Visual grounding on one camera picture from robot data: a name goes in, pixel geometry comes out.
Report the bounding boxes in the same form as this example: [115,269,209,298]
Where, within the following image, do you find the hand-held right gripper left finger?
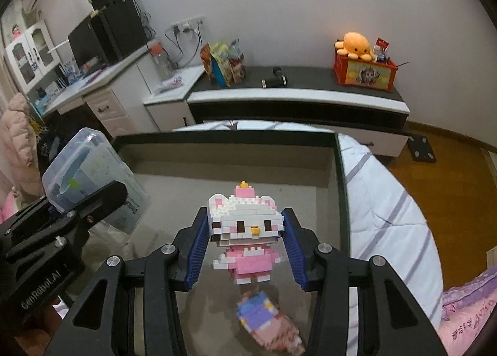
[50,206,212,356]

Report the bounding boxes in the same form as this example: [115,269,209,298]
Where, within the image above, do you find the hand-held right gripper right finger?
[281,206,447,356]

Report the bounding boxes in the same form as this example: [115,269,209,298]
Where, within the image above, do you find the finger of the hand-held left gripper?
[48,181,129,238]

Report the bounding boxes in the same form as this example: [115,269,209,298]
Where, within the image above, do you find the clear plastic container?
[42,127,152,248]

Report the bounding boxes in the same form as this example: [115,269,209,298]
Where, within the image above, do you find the pink white brick cat figure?
[207,181,286,285]

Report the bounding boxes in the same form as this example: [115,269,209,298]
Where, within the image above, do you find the blue pink brick figure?
[235,290,307,356]

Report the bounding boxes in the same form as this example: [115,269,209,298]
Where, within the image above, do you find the pink box with dark rim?
[83,130,352,356]

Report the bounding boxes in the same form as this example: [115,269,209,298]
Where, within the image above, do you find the black office chair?
[39,111,86,170]

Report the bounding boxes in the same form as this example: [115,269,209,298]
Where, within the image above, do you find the white desk with drawers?
[33,40,156,143]

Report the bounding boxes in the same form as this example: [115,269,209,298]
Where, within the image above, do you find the pink padded jacket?
[0,92,39,194]

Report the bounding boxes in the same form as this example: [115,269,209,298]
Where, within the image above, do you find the papers on cabinet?
[155,74,185,91]

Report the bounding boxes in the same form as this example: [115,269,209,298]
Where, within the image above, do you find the plastic bottle with orange cap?
[149,43,173,79]

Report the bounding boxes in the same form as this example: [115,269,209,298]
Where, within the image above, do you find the black computer monitor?
[67,15,105,70]

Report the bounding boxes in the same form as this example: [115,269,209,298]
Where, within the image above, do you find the black floor scale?
[406,133,437,164]

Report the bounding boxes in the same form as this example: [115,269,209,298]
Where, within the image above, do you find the white glass-door hutch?
[4,18,63,97]

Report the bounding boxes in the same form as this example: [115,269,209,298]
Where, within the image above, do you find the black computer tower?
[90,5,148,64]

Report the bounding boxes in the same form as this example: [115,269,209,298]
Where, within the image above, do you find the black dumbbell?
[261,66,289,89]

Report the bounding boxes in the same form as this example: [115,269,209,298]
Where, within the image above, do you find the orange picture box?
[200,43,218,81]

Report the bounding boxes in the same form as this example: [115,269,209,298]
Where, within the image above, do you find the red crate with picture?
[333,51,400,92]

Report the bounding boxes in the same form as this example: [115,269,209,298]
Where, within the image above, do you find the pink printed blanket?
[437,267,497,356]

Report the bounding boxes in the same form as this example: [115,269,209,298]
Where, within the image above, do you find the red snack package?
[227,40,247,83]

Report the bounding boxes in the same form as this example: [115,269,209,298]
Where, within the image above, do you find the orange octopus plush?
[335,32,375,62]

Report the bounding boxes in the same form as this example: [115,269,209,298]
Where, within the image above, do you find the small toy figure in crate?
[373,37,390,64]

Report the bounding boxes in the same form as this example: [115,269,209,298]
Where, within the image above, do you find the black power cables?
[163,28,203,67]

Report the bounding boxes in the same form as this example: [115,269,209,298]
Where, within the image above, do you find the white wall power strip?
[169,15,206,33]

